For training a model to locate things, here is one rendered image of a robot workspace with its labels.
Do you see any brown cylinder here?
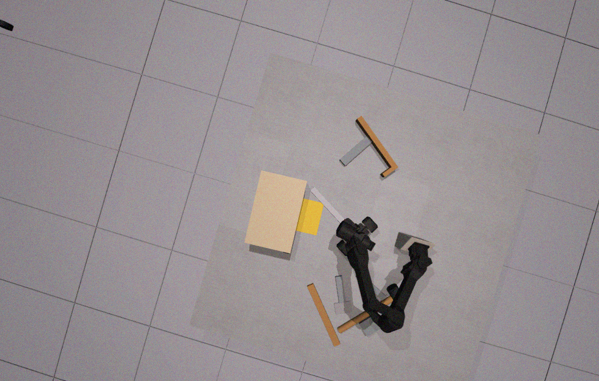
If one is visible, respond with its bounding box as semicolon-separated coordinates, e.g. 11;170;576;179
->
311;187;345;223

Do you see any tan l-shaped wooden stick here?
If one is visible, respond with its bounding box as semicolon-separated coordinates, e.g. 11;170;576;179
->
356;116;398;177

